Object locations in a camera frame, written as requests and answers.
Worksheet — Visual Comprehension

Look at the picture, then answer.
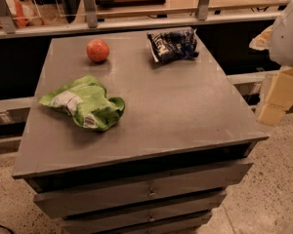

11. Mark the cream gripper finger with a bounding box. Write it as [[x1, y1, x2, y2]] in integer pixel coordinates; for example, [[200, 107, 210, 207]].
[[249, 25, 272, 51], [258, 66, 293, 126]]

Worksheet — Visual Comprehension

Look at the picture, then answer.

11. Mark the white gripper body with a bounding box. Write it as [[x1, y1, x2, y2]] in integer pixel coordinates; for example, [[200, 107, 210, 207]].
[[269, 0, 293, 66]]

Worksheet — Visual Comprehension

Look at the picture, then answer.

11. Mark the blue chip bag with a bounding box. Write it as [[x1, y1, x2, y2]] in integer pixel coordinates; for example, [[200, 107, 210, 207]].
[[146, 28, 199, 63]]

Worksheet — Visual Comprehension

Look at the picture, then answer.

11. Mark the green rice chip bag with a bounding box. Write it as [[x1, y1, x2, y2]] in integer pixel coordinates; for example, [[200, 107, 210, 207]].
[[38, 74, 125, 132]]

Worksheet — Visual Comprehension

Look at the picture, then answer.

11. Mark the orange white bag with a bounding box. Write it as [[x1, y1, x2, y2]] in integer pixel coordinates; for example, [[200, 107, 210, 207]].
[[0, 0, 36, 27]]

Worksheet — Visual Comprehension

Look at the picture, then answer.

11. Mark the middle grey drawer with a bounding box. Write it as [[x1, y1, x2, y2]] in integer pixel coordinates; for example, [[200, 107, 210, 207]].
[[63, 190, 227, 234]]

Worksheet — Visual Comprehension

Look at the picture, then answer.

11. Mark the grey drawer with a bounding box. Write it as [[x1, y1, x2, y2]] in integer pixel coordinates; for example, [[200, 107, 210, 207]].
[[99, 211, 212, 234], [34, 159, 252, 218], [63, 190, 227, 234]]

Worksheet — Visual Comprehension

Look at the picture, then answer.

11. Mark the red apple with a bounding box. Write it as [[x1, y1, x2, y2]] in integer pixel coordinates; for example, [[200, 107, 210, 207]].
[[86, 39, 109, 62]]

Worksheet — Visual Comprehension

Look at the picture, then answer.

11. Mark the bottom grey drawer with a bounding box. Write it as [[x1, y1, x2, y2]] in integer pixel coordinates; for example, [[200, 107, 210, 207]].
[[99, 211, 212, 234]]

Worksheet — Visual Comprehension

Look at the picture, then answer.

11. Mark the grey drawer cabinet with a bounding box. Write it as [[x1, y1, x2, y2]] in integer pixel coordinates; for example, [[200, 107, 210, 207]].
[[13, 32, 265, 222]]

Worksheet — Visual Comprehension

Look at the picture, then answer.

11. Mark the top grey drawer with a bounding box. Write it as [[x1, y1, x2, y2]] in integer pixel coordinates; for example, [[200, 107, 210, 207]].
[[34, 159, 252, 218]]

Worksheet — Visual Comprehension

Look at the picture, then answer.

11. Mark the metal railing frame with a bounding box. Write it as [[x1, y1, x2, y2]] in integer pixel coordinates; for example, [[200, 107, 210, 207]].
[[0, 0, 290, 39]]

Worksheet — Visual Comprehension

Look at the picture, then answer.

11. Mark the black cable on floor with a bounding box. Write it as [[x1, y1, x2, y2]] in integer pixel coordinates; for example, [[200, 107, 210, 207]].
[[0, 223, 16, 234]]

